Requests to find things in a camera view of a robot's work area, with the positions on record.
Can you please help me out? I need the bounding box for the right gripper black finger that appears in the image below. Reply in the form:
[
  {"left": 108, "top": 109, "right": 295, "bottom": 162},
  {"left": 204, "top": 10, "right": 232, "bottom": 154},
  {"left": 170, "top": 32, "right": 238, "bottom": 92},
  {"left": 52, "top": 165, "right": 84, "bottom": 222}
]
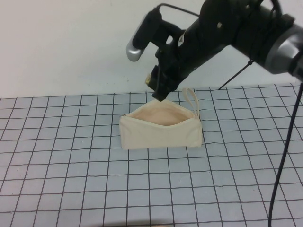
[
  {"left": 148, "top": 64, "right": 159, "bottom": 91},
  {"left": 152, "top": 68, "right": 172, "bottom": 103}
]

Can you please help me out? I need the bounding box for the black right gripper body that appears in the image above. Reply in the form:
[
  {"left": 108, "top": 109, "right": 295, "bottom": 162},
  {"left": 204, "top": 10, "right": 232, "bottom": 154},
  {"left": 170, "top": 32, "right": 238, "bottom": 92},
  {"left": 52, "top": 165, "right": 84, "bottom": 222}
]
[{"left": 154, "top": 17, "right": 235, "bottom": 93}]

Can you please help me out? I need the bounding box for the blue grid tablecloth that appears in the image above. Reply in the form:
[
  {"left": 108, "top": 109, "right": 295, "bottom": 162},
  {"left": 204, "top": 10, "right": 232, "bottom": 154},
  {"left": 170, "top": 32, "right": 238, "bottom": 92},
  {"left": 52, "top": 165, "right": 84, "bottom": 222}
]
[{"left": 0, "top": 83, "right": 303, "bottom": 227}]

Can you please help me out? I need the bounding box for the cream fabric pencil case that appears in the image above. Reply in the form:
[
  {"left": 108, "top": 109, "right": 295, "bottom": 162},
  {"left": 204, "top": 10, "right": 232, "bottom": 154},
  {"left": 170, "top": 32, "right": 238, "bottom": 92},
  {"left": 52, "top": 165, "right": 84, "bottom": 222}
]
[{"left": 119, "top": 87, "right": 203, "bottom": 150}]

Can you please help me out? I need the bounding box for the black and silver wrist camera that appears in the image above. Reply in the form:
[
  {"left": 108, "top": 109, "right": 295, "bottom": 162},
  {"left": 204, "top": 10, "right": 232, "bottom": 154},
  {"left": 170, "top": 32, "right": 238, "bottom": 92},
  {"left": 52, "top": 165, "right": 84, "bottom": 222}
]
[{"left": 126, "top": 5, "right": 185, "bottom": 62}]

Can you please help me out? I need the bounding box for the thin black camera cable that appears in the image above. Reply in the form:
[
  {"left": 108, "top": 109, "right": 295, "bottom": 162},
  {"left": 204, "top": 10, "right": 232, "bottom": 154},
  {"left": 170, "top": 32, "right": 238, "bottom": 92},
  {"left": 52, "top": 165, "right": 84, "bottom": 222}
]
[{"left": 158, "top": 3, "right": 200, "bottom": 17}]

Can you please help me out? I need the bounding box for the thick black cable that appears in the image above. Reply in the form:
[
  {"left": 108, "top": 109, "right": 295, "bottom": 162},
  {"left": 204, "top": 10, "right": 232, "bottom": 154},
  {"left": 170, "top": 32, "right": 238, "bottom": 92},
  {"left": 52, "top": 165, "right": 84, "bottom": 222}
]
[{"left": 267, "top": 82, "right": 303, "bottom": 227}]

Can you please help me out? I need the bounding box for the thin black cable tie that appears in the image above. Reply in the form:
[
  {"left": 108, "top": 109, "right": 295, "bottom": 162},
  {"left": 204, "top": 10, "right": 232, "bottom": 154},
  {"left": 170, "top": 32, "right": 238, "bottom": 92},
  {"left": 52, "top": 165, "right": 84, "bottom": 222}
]
[{"left": 217, "top": 59, "right": 254, "bottom": 91}]

